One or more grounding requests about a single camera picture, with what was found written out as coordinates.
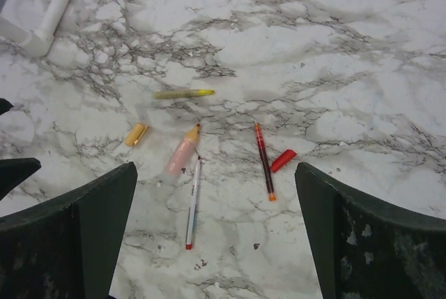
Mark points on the white PVC pipe frame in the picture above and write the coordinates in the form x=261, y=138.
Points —
x=36, y=43

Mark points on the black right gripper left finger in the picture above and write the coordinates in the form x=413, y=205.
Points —
x=68, y=246

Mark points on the yellow highlighter pen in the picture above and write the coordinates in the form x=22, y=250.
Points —
x=189, y=93

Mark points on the white red-tipped pen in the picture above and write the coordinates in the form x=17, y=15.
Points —
x=193, y=206

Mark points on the red pen cap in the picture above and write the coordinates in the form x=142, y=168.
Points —
x=282, y=160

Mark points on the orange-yellow marker cap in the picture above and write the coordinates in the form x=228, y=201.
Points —
x=135, y=135

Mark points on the pink orange-tipped marker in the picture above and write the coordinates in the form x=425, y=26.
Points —
x=181, y=155

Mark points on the red orange-ended pen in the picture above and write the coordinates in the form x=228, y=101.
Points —
x=264, y=161

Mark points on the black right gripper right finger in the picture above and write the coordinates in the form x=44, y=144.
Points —
x=364, y=247

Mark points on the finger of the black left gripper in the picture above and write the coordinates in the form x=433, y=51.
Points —
x=15, y=171

